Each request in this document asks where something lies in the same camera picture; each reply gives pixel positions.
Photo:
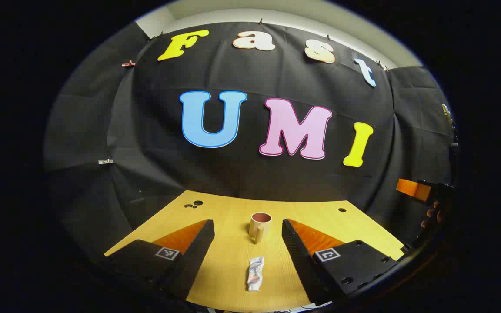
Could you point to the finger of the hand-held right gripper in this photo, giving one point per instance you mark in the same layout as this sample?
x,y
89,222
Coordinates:
x,y
411,188

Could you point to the white clip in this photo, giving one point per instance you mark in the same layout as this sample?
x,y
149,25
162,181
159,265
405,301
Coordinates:
x,y
105,161

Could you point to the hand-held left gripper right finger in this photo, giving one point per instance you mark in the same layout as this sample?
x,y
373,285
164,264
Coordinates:
x,y
296,252

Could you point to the wooden desktop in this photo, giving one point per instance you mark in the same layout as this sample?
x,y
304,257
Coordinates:
x,y
233,261

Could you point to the red clip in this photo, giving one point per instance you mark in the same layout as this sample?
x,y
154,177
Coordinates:
x,y
128,64

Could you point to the white toothpaste tube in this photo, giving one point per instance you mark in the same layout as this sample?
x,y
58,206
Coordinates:
x,y
255,274

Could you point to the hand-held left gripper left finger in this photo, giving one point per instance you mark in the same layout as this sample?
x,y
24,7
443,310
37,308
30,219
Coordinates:
x,y
198,248

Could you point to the beige cup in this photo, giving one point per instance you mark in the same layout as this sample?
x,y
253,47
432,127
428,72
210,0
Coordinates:
x,y
261,228

